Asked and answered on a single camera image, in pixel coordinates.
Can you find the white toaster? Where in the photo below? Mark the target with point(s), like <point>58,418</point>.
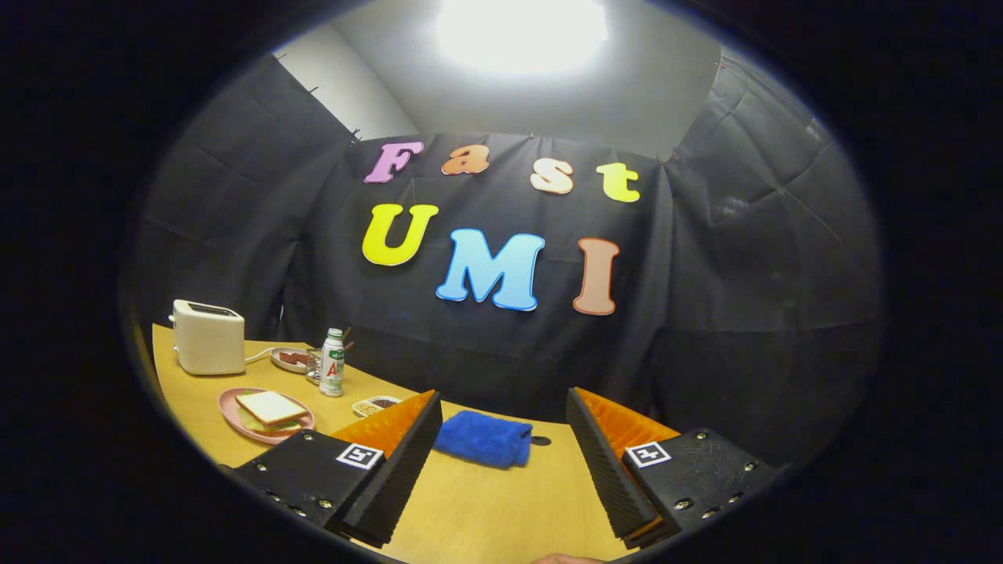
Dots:
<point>208,341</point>

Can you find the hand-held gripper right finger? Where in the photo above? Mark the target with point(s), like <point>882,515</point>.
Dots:
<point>603,470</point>

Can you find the black backdrop cloth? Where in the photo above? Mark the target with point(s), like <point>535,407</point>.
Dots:
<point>509,360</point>

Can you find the white divided seasoning dish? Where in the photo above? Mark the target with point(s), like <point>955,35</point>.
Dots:
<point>364,407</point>

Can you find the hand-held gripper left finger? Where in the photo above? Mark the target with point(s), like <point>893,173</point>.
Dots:
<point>403,462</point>

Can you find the blue cloth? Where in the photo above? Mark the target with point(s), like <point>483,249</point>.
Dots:
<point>482,439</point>

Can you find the pink plate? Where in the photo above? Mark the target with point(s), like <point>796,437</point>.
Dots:
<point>231,407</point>

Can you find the round plate with meat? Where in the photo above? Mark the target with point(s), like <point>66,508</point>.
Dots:
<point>278,362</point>

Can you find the white drink bottle green cap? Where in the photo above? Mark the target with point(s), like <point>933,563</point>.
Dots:
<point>332,368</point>

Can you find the toasted bread slice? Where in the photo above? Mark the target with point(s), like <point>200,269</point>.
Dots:
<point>270,407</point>

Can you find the red-brown meat slice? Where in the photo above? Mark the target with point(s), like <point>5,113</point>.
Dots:
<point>292,358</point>

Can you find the green lettuce leaf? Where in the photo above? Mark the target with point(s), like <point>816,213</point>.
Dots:
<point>251,424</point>

